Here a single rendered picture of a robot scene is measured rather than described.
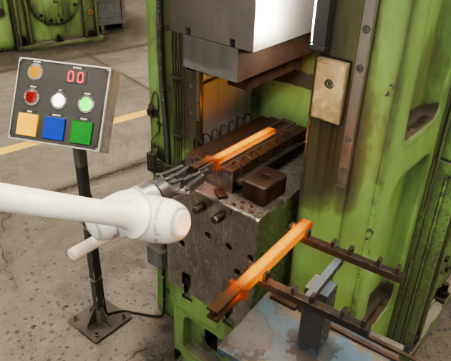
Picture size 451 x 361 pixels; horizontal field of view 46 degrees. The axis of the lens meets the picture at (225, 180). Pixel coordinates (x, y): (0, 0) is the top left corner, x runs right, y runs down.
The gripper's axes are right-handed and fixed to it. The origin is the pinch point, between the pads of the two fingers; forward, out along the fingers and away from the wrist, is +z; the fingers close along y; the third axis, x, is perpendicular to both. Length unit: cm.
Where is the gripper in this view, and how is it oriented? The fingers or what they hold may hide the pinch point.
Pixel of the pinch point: (202, 167)
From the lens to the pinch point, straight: 160.0
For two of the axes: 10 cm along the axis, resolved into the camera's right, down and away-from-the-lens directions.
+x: 0.3, -8.6, -5.1
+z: 6.4, -3.8, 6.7
